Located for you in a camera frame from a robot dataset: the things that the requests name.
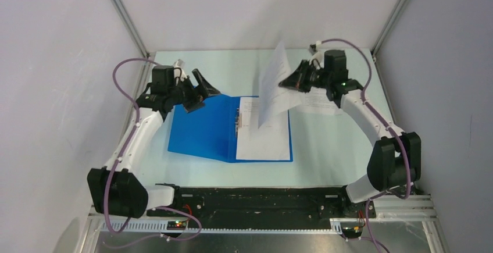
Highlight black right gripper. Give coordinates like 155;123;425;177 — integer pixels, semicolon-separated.
279;60;331;94

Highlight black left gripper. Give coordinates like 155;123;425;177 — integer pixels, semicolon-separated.
168;69;220;113

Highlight blue plastic folder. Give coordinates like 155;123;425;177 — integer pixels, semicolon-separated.
167;93;294;164

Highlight white paper sheet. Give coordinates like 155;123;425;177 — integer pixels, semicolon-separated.
295;88;340;115
235;97;292;162
258;41;302;127

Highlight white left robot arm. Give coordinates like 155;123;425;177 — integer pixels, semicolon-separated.
87;65;220;218

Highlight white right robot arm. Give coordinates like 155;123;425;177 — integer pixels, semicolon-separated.
278;49;421;217

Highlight left controller board with leds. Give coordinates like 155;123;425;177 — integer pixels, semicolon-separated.
166;220;188;231

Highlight controller board with leds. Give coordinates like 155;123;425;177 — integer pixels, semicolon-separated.
166;220;188;231
341;225;363;239

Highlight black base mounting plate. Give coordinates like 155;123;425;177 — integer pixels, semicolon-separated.
170;187;376;230

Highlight right controller board with leds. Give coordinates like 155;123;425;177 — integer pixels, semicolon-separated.
341;225;363;239

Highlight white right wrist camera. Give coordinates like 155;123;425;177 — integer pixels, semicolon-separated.
308;41;324;66

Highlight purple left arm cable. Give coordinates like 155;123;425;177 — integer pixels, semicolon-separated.
101;58;203;250

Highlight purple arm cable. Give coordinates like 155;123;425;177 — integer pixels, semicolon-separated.
101;58;203;250
319;38;413;253

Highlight left aluminium frame post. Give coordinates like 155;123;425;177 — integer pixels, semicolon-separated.
110;0;149;58

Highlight aluminium frame post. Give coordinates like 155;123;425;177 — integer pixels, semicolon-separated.
110;0;149;58
371;0;410;58

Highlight grey slotted cable duct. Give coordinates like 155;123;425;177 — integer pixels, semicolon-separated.
102;220;344;234

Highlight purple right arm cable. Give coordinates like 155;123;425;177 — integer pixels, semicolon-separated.
319;38;413;253

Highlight right aluminium frame post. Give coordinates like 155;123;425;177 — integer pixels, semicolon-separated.
371;0;410;58

